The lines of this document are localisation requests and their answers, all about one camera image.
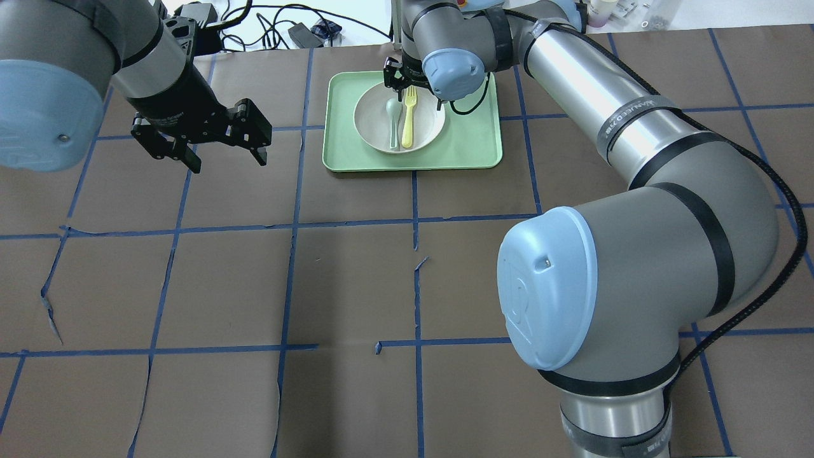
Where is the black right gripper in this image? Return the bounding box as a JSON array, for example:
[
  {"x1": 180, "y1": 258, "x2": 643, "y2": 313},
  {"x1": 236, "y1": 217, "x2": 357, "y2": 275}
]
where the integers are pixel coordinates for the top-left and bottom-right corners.
[{"x1": 383, "y1": 39, "x2": 435, "y2": 102}]

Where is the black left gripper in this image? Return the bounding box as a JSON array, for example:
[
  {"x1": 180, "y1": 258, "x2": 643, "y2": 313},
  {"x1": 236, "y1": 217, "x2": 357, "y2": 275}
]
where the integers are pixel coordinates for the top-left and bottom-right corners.
[{"x1": 125, "y1": 18, "x2": 272, "y2": 174}]

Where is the yellow plastic fork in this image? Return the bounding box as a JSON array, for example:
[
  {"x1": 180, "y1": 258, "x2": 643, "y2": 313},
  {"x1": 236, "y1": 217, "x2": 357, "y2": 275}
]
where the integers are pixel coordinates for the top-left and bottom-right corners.
[{"x1": 401, "y1": 86, "x2": 418, "y2": 149}]

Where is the white round plate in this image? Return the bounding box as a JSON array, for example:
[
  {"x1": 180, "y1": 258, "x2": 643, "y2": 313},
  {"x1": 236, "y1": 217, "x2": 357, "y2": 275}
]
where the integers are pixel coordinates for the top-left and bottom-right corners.
[{"x1": 354, "y1": 82, "x2": 446, "y2": 155}]

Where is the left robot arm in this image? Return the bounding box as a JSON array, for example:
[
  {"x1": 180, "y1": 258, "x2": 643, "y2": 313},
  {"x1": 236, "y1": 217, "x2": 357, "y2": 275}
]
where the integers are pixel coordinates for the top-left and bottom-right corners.
[{"x1": 1, "y1": 1, "x2": 272, "y2": 173}]

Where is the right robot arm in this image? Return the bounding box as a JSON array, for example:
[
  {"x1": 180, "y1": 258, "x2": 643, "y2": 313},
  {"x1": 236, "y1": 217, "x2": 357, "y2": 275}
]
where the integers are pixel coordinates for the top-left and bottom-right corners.
[{"x1": 273, "y1": 1, "x2": 806, "y2": 457}]

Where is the pale green spoon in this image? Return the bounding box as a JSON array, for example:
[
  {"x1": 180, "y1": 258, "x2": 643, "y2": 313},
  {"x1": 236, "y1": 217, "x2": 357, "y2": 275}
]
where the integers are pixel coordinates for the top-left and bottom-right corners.
[{"x1": 385, "y1": 98, "x2": 403, "y2": 151}]

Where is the light green tray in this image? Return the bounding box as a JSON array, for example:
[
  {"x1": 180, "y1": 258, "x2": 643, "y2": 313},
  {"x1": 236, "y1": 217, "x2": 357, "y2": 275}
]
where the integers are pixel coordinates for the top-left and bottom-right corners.
[{"x1": 322, "y1": 71, "x2": 502, "y2": 173}]

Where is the black power adapter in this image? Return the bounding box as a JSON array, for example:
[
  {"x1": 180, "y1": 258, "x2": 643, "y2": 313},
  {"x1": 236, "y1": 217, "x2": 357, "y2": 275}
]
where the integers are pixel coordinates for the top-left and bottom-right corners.
[{"x1": 287, "y1": 22, "x2": 324, "y2": 49}]

